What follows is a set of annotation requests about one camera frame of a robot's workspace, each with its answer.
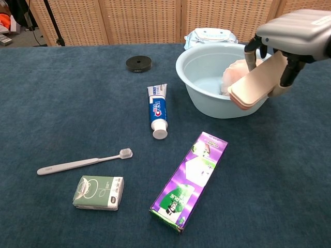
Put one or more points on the blue table cloth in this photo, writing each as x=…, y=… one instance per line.
x=38, y=129

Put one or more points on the black tripod stand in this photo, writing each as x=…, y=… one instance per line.
x=53, y=20

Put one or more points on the pale blue wet wipes pack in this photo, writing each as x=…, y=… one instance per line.
x=209, y=34

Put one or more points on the light blue plastic basin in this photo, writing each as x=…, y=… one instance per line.
x=207, y=103

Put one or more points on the white toothbrush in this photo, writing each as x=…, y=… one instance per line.
x=77, y=164

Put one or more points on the beige plastic case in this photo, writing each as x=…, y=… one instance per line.
x=256, y=82

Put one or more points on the woven folding screen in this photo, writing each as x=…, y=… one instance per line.
x=142, y=20

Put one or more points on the purple toothpaste carton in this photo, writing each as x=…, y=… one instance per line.
x=186, y=186

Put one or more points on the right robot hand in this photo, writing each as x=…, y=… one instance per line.
x=297, y=31

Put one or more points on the green tissue pack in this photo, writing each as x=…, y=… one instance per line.
x=95, y=193

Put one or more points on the black round disc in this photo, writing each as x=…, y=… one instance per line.
x=134, y=65

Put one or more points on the blue white toothpaste tube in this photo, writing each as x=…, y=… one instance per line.
x=157, y=108

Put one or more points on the pink bath loofah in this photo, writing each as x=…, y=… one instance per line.
x=232, y=75

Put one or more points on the orange item on floor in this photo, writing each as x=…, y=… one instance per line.
x=5, y=22

